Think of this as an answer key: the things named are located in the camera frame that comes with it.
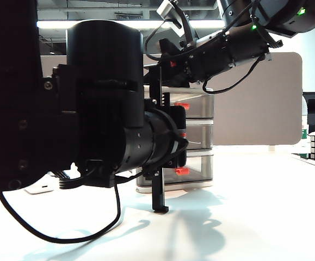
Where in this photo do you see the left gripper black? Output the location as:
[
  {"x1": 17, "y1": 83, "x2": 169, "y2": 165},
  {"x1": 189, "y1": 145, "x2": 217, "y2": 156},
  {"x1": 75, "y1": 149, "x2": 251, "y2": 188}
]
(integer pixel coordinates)
[{"x1": 143, "y1": 65, "x2": 188, "y2": 214}]

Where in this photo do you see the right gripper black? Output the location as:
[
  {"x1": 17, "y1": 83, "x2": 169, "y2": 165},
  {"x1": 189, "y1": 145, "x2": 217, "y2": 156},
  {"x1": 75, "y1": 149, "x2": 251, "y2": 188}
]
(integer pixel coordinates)
[{"x1": 143, "y1": 38, "x2": 203, "y2": 89}]

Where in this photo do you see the smoky grey drawer red handle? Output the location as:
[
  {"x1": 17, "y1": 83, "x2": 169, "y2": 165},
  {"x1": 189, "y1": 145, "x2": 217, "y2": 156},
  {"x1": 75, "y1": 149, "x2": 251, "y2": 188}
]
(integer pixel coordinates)
[
  {"x1": 170, "y1": 94, "x2": 215, "y2": 120},
  {"x1": 183, "y1": 124, "x2": 215, "y2": 151},
  {"x1": 136, "y1": 154, "x2": 215, "y2": 184}
]

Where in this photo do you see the white earphone case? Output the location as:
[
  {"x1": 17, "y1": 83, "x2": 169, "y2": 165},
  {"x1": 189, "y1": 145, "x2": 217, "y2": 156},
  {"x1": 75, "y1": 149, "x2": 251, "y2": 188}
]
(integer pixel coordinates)
[{"x1": 23, "y1": 184, "x2": 55, "y2": 195}]

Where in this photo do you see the brown desk partition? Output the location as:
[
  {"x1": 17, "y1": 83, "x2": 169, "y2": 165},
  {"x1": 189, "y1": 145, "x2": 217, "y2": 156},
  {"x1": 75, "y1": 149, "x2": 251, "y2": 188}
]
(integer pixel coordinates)
[{"x1": 39, "y1": 51, "x2": 304, "y2": 146}]

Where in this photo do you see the ceiling light strip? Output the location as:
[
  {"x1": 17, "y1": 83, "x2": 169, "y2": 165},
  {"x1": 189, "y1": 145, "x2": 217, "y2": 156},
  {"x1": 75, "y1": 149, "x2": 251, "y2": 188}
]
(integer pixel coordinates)
[{"x1": 36, "y1": 18, "x2": 226, "y2": 29}]

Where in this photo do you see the white drawer cabinet frame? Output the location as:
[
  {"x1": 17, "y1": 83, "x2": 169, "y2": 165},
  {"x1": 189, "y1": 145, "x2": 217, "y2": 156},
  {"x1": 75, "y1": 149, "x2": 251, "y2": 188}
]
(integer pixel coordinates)
[{"x1": 135, "y1": 86, "x2": 215, "y2": 194}]

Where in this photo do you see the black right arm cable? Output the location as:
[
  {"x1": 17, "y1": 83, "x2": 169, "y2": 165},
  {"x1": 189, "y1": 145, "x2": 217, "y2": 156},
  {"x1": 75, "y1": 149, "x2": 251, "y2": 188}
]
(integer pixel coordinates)
[{"x1": 201, "y1": 54, "x2": 266, "y2": 95}]

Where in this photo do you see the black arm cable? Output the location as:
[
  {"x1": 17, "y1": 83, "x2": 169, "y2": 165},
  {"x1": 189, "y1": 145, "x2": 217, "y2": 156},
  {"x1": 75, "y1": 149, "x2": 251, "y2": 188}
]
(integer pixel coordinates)
[
  {"x1": 0, "y1": 181, "x2": 122, "y2": 245},
  {"x1": 201, "y1": 54, "x2": 266, "y2": 95}
]

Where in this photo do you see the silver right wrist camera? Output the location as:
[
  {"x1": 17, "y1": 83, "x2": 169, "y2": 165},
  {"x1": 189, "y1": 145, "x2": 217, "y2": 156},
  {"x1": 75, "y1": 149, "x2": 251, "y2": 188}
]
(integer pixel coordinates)
[{"x1": 156, "y1": 0, "x2": 184, "y2": 38}]

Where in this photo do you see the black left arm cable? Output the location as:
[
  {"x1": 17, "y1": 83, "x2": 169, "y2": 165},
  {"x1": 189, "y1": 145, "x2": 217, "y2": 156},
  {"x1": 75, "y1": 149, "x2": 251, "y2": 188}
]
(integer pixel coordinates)
[{"x1": 0, "y1": 181, "x2": 122, "y2": 245}]

